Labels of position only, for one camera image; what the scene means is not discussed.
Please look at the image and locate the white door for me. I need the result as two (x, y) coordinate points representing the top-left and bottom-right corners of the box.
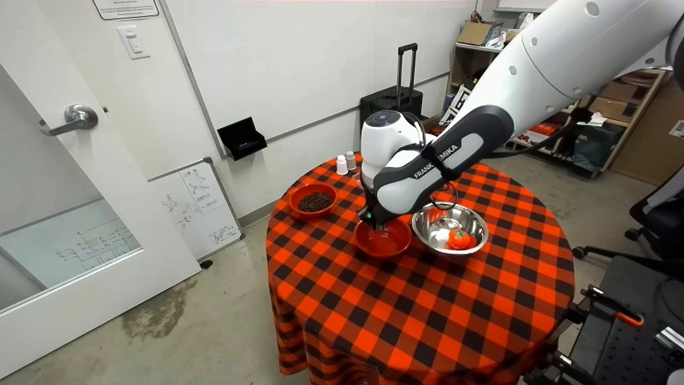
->
(0, 0), (200, 378)

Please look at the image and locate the red tomato toy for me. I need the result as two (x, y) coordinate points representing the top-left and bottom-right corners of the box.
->
(447, 228), (476, 251)

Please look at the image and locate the wooden storage shelf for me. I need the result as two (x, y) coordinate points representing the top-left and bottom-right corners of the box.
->
(447, 13), (672, 180)

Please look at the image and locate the black office chair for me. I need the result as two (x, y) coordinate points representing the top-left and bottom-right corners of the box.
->
(574, 167), (684, 279)

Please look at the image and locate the silver door handle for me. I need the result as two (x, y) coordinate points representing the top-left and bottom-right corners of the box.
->
(40, 105), (98, 137)

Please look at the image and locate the paper sign on door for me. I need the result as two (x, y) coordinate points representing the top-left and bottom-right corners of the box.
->
(92, 0), (159, 22)

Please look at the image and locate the black suitcase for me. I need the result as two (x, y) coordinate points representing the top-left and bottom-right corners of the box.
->
(360, 43), (423, 127)

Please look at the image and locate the red plastic bowl far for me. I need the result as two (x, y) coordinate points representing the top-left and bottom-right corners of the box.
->
(289, 183), (336, 221)

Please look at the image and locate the white salt shaker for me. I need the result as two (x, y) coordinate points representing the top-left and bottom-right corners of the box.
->
(336, 154), (348, 175)

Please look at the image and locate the black perforated mounting board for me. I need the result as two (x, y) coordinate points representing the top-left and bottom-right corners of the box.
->
(558, 258), (684, 385)

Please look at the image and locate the black wall holder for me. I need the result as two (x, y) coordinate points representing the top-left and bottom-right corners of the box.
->
(218, 117), (267, 160)

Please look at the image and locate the red black checkered tablecloth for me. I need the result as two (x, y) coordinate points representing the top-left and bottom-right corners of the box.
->
(265, 160), (575, 385)

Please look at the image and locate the red plastic bowl near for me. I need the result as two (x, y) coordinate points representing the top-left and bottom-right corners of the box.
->
(352, 221), (413, 258)

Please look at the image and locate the small whiteboard on floor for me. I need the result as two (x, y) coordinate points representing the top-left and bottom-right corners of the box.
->
(149, 159), (242, 258)

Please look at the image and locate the orange black clamp near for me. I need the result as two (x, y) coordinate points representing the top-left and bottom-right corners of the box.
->
(581, 285), (645, 327)

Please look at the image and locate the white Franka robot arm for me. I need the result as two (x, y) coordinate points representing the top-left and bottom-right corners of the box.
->
(361, 0), (684, 224)

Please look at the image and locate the clear pepper shaker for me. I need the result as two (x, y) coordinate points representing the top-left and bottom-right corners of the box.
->
(344, 151), (358, 174)

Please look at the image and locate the white light switch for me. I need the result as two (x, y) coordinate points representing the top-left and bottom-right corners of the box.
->
(117, 26), (148, 60)

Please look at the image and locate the red plastic bowl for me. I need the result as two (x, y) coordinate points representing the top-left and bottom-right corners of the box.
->
(352, 221), (413, 258)
(289, 183), (336, 221)

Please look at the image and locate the silver metal bowl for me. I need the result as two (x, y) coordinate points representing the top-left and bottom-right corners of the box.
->
(411, 201), (489, 257)

